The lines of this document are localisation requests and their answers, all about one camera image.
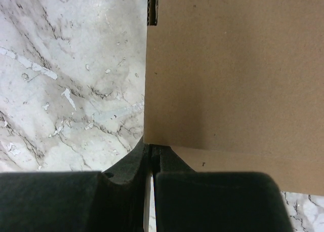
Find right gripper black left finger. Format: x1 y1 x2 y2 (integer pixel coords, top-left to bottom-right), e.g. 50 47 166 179
1 141 151 231

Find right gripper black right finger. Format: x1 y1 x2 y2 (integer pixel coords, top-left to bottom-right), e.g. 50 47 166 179
150 145 293 231

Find brown cardboard box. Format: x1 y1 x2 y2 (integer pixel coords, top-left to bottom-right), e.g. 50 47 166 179
144 0 323 196

